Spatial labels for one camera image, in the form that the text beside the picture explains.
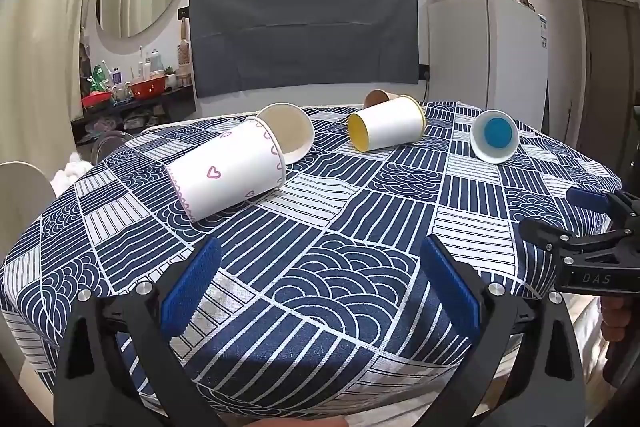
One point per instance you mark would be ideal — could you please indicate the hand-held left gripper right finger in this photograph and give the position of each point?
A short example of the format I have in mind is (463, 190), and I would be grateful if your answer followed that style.
(450, 292)

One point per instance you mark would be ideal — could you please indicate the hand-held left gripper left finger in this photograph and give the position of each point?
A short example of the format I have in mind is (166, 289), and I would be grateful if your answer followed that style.
(192, 287)

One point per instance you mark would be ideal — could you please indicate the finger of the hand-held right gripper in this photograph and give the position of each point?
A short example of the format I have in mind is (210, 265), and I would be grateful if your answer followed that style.
(545, 231)
(587, 198)

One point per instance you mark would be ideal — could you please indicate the white cup with pink hearts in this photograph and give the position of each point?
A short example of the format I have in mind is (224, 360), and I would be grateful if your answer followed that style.
(227, 167)

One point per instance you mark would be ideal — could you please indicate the white cup with blue inside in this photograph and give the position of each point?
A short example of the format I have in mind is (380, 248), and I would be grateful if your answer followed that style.
(492, 136)

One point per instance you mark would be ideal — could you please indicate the white cup with yellow inside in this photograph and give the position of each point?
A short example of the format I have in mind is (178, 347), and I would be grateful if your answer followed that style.
(392, 124)

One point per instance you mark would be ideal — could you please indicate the plain white paper cup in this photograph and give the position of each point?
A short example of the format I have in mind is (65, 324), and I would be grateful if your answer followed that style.
(290, 132)

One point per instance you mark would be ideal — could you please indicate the brown paper cup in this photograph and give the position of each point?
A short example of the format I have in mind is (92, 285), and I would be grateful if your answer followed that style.
(376, 99)

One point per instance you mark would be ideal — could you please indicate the person's right hand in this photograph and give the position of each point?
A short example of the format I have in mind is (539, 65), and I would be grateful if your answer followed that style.
(614, 319)

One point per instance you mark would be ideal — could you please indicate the blue white patterned tablecloth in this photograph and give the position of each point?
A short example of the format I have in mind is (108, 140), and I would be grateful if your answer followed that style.
(310, 232)

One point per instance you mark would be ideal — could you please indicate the brown door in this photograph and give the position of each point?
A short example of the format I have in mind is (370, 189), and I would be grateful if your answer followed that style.
(610, 67)

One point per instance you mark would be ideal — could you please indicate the clear plastic chair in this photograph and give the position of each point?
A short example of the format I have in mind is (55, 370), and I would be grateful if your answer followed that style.
(111, 146)

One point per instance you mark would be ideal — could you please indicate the white fluffy cloth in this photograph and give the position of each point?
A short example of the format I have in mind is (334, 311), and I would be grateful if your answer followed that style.
(72, 172)

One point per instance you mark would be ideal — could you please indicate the white refrigerator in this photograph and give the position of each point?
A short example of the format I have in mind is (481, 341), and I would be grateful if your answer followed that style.
(482, 57)

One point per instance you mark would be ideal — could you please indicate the dark side shelf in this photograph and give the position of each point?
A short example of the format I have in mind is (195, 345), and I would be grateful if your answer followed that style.
(165, 104)

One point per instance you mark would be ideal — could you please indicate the white chair back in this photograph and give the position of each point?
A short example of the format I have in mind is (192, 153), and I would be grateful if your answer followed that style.
(22, 202)

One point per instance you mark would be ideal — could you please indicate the red colander bowl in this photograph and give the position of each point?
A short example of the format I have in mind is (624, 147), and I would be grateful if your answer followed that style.
(148, 88)

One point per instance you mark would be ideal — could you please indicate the red tray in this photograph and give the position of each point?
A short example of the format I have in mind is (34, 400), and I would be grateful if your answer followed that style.
(96, 99)

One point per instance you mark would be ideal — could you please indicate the small potted plant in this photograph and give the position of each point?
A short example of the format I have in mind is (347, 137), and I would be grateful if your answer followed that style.
(171, 77)

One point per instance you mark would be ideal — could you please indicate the white bottle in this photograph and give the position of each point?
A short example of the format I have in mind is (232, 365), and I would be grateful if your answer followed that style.
(156, 61)

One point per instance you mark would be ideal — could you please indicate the green packet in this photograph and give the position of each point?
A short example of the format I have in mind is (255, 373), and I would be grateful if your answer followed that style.
(98, 78)

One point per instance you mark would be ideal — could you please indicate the wooden hairbrush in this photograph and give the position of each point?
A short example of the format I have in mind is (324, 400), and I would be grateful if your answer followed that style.
(184, 49)

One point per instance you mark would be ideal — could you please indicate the dark grey cloth cover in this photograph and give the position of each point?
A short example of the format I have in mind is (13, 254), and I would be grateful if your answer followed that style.
(305, 32)

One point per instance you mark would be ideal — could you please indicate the cream curtain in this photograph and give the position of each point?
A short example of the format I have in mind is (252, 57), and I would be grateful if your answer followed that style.
(45, 17)

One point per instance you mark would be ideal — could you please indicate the black wall socket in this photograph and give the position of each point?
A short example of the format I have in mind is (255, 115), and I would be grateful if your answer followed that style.
(425, 73)
(183, 13)

